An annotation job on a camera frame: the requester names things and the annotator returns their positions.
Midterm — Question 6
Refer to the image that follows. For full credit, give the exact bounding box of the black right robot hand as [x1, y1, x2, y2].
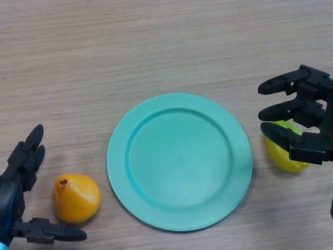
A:
[258, 64, 333, 166]

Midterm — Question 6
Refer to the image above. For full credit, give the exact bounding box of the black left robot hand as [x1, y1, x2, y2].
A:
[0, 124, 88, 247]

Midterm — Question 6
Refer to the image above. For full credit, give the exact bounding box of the yellow orange pear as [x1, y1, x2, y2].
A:
[52, 173, 101, 224]

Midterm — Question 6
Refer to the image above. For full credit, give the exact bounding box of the green round plate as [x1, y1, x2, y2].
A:
[106, 93, 253, 232]

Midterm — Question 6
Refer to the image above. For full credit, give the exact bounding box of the yellow green starfruit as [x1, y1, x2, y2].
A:
[265, 120, 312, 174]

